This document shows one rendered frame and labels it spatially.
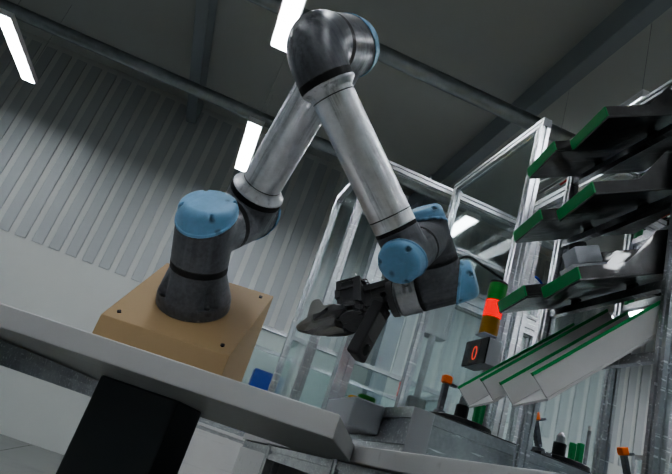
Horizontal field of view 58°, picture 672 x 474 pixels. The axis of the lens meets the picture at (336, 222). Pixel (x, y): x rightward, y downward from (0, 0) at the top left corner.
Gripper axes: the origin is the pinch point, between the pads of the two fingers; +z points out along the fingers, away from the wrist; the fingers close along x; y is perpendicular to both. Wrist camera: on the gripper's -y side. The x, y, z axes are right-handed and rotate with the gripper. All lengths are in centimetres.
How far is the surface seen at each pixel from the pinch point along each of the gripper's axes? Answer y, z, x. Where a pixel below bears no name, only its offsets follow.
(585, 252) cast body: -3, -54, 6
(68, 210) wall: 576, 556, -351
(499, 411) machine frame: 34, -22, -123
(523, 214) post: 55, -49, -45
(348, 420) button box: -11.1, -2.0, -18.8
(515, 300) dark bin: -0.4, -41.1, -6.4
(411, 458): -32.4, -21.5, 7.7
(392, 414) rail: -11.4, -11.4, -19.4
